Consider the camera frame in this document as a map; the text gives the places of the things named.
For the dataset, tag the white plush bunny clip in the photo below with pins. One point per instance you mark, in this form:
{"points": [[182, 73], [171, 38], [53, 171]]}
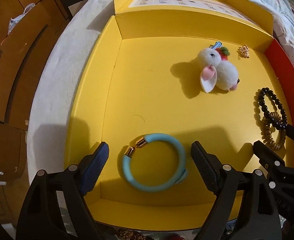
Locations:
{"points": [[216, 72]]}

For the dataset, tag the printed instruction sheet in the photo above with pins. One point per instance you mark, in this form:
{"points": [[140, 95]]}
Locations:
{"points": [[200, 4]]}

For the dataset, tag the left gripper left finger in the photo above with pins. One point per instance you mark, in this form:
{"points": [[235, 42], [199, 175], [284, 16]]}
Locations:
{"points": [[89, 169]]}

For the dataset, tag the orange wooden wardrobe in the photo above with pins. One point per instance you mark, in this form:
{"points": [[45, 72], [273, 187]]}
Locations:
{"points": [[23, 55]]}

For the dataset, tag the light blue bangle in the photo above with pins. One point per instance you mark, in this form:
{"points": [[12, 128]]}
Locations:
{"points": [[154, 163]]}

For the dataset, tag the yellow cardboard box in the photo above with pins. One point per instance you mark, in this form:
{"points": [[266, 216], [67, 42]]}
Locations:
{"points": [[143, 77]]}

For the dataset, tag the white plastic bag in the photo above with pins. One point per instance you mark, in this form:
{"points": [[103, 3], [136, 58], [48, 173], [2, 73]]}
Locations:
{"points": [[14, 21]]}

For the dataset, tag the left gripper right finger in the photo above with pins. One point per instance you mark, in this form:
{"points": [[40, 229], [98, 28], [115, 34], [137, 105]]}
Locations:
{"points": [[212, 171]]}

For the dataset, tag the gold rhinestone hair clip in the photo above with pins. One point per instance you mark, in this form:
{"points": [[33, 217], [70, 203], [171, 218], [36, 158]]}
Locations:
{"points": [[243, 52]]}

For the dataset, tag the leaf pattern bed sheet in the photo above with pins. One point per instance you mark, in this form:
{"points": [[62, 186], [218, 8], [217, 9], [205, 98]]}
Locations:
{"points": [[48, 122]]}

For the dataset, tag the light blue hair clip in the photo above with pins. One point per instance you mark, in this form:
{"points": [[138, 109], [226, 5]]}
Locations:
{"points": [[216, 45]]}

